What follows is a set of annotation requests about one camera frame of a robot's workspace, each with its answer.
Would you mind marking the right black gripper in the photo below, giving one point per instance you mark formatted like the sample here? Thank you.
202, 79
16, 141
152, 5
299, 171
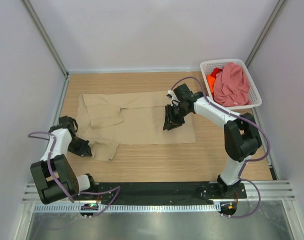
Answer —
169, 119

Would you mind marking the white plastic basket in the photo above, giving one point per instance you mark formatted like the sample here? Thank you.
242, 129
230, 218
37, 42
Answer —
207, 68

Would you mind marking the pink t shirt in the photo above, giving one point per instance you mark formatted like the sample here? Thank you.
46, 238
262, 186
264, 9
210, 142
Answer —
231, 87

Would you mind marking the aluminium frame rail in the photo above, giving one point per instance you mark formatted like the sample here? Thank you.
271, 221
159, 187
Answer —
270, 190

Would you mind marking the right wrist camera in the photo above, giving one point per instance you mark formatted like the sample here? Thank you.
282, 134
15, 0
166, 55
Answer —
182, 92

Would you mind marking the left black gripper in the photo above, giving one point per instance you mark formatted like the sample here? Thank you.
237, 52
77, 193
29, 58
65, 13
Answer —
85, 150

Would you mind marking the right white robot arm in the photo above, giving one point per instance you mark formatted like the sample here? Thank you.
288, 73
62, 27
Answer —
241, 137

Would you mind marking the orange t shirt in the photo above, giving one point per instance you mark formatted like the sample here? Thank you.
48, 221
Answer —
211, 81

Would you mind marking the red t shirt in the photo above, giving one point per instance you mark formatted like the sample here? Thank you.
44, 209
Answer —
215, 72

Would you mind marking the beige t shirt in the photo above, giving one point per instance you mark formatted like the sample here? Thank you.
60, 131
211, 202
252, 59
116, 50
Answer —
110, 120

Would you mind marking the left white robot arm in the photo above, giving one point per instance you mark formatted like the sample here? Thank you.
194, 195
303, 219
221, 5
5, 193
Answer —
53, 176

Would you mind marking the white slotted cable duct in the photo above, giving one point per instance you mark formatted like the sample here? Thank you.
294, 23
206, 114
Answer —
91, 208

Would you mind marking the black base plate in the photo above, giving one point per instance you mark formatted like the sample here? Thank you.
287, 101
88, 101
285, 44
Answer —
161, 193

